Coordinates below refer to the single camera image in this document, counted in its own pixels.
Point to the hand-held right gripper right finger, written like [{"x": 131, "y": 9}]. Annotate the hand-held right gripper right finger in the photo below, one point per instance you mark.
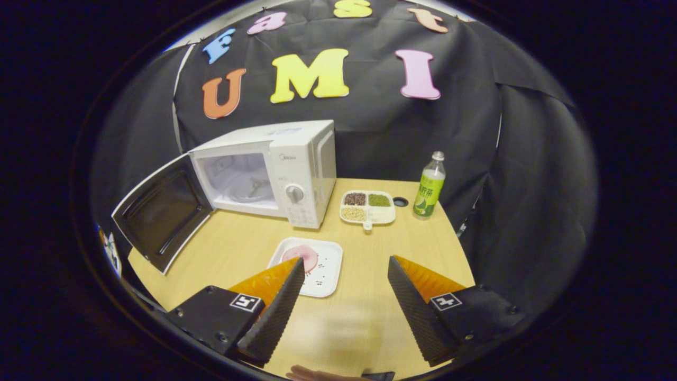
[{"x": 415, "y": 317}]

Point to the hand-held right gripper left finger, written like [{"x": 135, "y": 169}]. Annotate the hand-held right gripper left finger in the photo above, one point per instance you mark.
[{"x": 277, "y": 317}]

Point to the white square plate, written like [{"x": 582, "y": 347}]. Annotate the white square plate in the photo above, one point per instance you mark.
[{"x": 328, "y": 275}]

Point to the white microwave oven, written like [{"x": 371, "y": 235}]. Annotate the white microwave oven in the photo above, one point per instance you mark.
[{"x": 307, "y": 159}]

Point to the white divided snack tray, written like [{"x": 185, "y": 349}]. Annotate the white divided snack tray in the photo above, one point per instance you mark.
[{"x": 381, "y": 215}]

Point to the black round table grommet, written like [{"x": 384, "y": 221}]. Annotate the black round table grommet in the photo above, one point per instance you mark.
[{"x": 400, "y": 201}]

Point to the green drink bottle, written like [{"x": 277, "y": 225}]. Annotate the green drink bottle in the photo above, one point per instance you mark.
[{"x": 428, "y": 196}]

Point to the black backdrop cloth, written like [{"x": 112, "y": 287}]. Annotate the black backdrop cloth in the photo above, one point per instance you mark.
[{"x": 529, "y": 185}]

